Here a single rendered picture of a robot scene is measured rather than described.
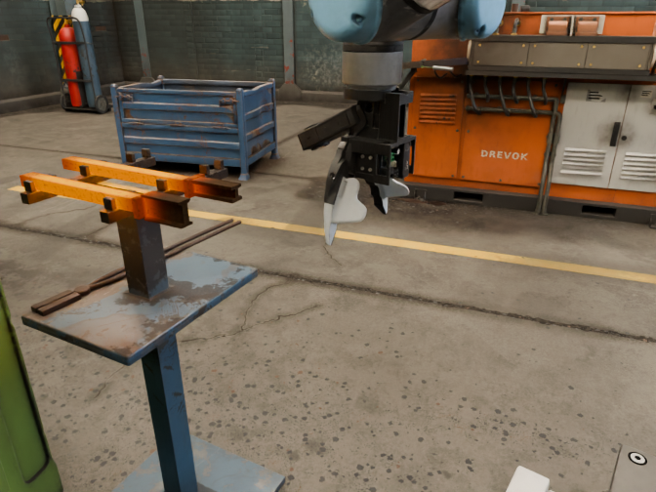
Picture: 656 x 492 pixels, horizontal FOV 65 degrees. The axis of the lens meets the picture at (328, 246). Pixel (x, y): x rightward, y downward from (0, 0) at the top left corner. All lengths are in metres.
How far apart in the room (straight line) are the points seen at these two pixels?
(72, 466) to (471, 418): 1.25
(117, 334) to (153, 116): 3.64
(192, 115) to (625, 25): 3.06
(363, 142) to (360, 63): 0.09
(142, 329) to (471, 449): 1.10
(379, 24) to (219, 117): 3.86
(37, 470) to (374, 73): 1.35
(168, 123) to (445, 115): 2.22
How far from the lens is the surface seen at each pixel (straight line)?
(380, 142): 0.66
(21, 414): 1.54
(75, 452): 1.86
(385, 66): 0.65
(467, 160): 3.78
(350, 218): 0.66
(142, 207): 0.89
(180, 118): 4.47
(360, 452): 1.70
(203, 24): 9.22
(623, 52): 3.55
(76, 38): 8.06
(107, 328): 1.08
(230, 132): 4.27
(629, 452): 0.63
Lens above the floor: 1.22
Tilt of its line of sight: 24 degrees down
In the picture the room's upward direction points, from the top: straight up
